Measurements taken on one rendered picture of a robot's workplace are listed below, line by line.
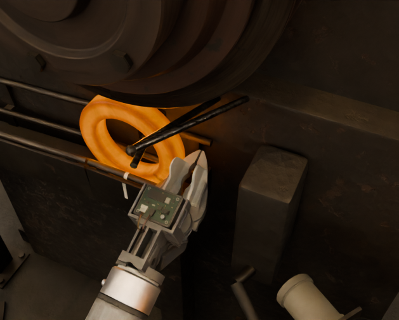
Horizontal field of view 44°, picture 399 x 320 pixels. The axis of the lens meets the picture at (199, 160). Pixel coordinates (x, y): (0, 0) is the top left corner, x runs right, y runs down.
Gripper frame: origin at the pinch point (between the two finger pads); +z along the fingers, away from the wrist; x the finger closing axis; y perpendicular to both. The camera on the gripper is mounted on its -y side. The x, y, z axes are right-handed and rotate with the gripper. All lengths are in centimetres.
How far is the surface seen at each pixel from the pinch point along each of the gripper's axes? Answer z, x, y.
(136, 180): -6.2, 9.0, -2.6
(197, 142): 3.2, 1.9, -1.2
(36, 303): -33, 48, -69
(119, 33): -2.8, 2.0, 33.2
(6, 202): -10, 80, -77
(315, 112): 9.1, -15.1, 9.1
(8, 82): 2.3, 41.0, -1.9
